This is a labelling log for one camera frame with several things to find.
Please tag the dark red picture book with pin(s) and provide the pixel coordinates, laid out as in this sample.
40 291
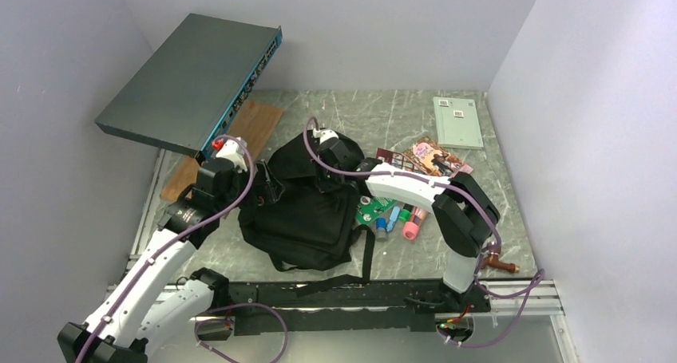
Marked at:
396 159

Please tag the black student backpack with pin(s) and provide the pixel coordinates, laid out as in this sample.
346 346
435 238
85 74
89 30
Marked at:
307 229

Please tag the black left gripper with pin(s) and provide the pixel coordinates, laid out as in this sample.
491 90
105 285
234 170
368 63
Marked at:
268 191

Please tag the pale green notebook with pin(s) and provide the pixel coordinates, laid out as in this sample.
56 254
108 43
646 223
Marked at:
458 124

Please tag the grey network switch box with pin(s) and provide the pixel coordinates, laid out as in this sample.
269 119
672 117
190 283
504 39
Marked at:
192 87

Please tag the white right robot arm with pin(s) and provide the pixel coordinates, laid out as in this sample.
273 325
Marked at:
465 215

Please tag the brown wooden board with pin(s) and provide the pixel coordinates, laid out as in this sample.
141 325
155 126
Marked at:
255 122

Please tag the pink illustrated book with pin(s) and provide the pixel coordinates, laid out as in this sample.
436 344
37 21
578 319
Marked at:
434 160

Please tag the brown wooden faucet toy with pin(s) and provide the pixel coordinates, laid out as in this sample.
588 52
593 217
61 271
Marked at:
492 260

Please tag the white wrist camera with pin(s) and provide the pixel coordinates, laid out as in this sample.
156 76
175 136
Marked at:
323 135
233 150

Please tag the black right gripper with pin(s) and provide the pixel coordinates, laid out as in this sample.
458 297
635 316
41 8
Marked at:
326 186

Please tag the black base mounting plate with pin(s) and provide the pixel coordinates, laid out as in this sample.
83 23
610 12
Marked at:
264 307

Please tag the green book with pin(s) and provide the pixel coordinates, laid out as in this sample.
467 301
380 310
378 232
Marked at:
371 208

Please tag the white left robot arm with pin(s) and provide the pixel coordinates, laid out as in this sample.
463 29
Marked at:
131 325

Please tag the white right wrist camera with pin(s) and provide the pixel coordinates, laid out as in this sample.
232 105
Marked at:
323 135

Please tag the pink marker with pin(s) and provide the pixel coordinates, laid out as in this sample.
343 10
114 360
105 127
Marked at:
412 226

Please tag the light blue marker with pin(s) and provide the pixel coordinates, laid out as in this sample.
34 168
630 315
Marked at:
393 218

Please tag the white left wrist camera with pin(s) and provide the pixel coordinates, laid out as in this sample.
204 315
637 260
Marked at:
233 150

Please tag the green marker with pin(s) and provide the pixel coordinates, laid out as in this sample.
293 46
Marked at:
405 213

